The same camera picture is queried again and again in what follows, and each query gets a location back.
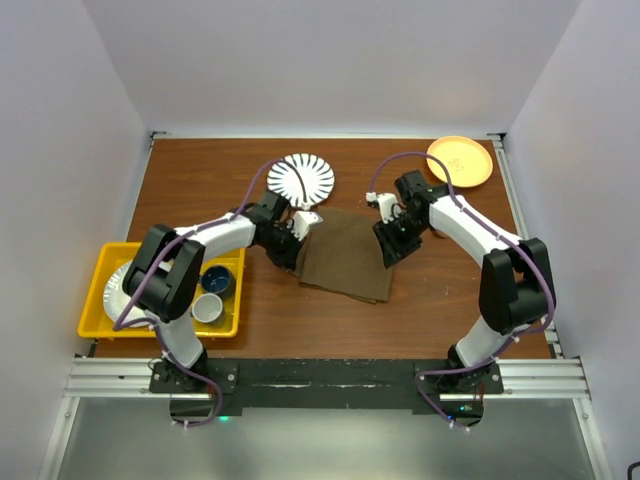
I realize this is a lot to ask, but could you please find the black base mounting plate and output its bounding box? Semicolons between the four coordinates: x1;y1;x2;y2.
148;358;504;422

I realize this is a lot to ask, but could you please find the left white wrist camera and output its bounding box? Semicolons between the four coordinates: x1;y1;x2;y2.
291;210;323;241

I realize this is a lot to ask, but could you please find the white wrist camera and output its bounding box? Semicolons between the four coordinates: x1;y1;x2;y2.
291;210;323;241
365;192;403;224

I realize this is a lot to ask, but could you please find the copper spoon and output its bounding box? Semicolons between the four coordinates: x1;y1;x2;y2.
432;229;450;239

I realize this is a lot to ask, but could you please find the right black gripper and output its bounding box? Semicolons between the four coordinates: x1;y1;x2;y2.
374;213;428;268

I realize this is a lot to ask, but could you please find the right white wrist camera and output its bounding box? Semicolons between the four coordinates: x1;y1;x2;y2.
365;192;403;224

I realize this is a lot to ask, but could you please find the dark blue mug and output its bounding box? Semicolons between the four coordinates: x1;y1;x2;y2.
200;265;236;300

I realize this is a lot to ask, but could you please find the white blue striped plate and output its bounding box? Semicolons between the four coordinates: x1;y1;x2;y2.
267;153;335;210

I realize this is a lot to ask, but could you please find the white grey mug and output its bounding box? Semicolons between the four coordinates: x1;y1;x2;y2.
191;293;225;325

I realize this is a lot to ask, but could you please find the brown cloth napkin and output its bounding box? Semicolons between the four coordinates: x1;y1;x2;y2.
295;207;393;303

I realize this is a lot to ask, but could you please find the yellow plastic bin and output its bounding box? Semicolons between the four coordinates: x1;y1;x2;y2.
77;242;246;340

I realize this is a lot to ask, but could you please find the orange plate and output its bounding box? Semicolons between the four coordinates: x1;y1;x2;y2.
427;136;493;188

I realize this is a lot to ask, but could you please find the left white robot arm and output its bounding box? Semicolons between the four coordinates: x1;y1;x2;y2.
114;192;322;392

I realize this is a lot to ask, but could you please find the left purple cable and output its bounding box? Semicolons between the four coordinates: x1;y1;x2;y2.
113;158;311;429

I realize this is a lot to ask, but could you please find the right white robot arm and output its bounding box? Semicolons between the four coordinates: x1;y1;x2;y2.
366;171;556;393

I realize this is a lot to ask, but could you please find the aluminium frame rail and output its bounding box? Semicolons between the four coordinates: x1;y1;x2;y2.
63;358;590;400

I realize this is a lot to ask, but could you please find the white paper plate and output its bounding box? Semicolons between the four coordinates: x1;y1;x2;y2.
103;262;147;328

